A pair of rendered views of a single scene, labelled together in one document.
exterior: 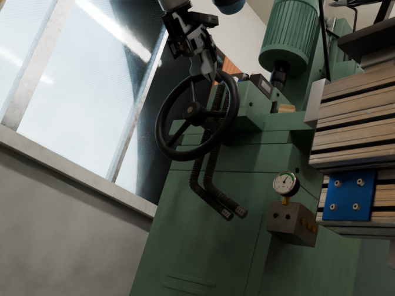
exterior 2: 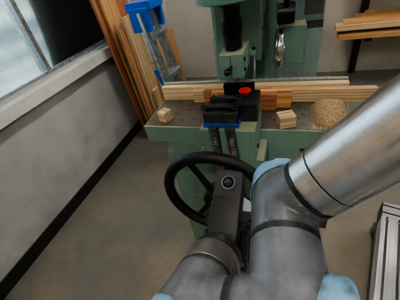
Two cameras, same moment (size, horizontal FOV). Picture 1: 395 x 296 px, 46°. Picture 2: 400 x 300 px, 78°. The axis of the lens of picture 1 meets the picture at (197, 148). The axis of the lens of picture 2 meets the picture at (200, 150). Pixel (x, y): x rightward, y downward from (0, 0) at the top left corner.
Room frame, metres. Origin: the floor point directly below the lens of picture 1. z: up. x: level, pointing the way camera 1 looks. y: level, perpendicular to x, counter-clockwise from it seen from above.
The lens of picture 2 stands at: (0.79, 0.19, 1.30)
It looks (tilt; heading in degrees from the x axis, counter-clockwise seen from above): 38 degrees down; 340
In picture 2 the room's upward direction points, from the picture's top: 12 degrees counter-clockwise
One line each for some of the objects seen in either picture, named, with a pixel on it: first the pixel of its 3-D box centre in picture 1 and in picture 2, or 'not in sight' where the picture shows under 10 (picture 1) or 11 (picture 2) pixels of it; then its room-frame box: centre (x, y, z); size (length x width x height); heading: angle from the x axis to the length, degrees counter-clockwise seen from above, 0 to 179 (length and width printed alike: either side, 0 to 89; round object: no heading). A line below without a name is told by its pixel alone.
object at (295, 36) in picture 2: not in sight; (290, 42); (1.46, -0.44, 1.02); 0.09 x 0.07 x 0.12; 46
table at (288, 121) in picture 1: (250, 131); (239, 126); (1.34, -0.14, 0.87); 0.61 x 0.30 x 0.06; 46
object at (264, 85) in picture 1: (245, 85); (232, 106); (1.28, -0.09, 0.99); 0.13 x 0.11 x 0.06; 46
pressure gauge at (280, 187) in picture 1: (286, 188); not in sight; (1.10, -0.24, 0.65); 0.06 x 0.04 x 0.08; 46
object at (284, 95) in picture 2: not in sight; (250, 98); (1.38, -0.21, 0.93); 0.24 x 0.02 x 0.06; 46
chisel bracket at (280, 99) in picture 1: (274, 108); (236, 61); (1.45, -0.22, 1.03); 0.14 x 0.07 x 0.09; 136
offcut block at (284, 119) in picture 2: (287, 112); (286, 119); (1.23, -0.22, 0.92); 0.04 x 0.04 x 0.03; 67
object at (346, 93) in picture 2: not in sight; (274, 94); (1.35, -0.29, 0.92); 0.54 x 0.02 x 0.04; 46
